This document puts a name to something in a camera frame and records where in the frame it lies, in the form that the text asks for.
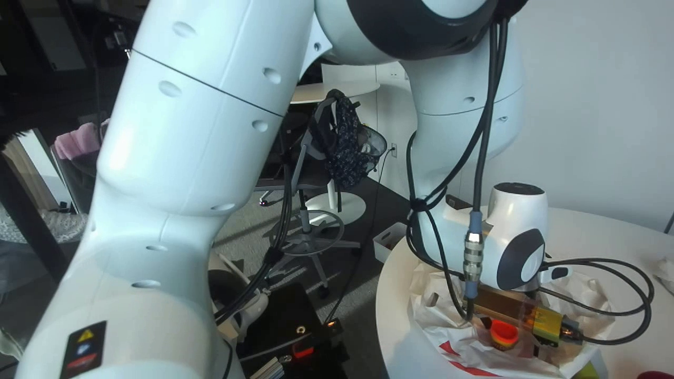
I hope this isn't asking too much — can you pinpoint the orange round object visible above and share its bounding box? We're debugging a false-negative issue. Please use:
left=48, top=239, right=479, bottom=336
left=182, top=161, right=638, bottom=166
left=489, top=319, right=525, bottom=351

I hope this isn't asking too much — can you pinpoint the yellow green object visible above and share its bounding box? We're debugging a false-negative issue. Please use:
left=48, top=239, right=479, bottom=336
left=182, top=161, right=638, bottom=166
left=576, top=347, right=604, bottom=379

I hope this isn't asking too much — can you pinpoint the black device on left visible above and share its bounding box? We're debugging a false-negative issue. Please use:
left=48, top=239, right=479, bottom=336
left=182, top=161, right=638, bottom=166
left=260, top=86, right=389, bottom=296

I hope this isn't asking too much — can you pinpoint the small white open bin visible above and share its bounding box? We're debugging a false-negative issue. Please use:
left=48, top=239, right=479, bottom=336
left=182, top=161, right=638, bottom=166
left=370, top=220, right=411, bottom=266

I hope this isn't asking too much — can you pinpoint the white round side table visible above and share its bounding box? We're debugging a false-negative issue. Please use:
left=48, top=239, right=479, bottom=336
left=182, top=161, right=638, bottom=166
left=291, top=80, right=382, bottom=228

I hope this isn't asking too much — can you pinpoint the black electronics box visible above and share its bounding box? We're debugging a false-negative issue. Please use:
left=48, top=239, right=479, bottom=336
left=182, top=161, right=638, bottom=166
left=236, top=280, right=351, bottom=379

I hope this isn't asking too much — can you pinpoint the person in pink top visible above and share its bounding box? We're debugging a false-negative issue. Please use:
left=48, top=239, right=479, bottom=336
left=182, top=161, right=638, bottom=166
left=53, top=123, right=101, bottom=164

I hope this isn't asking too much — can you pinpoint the white plastic bracket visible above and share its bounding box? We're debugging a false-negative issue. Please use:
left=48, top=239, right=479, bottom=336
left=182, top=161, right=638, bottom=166
left=209, top=269, right=272, bottom=339

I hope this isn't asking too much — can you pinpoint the silver metal bracket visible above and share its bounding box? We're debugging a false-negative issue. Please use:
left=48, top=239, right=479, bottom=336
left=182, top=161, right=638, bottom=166
left=249, top=354, right=298, bottom=379

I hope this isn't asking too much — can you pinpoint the brown wrist camera box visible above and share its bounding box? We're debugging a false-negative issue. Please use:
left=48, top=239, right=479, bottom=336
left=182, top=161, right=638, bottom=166
left=475, top=284, right=586, bottom=346

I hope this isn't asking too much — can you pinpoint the black looped camera cable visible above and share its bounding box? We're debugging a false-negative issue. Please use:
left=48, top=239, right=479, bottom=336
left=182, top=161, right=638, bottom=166
left=539, top=254, right=658, bottom=347

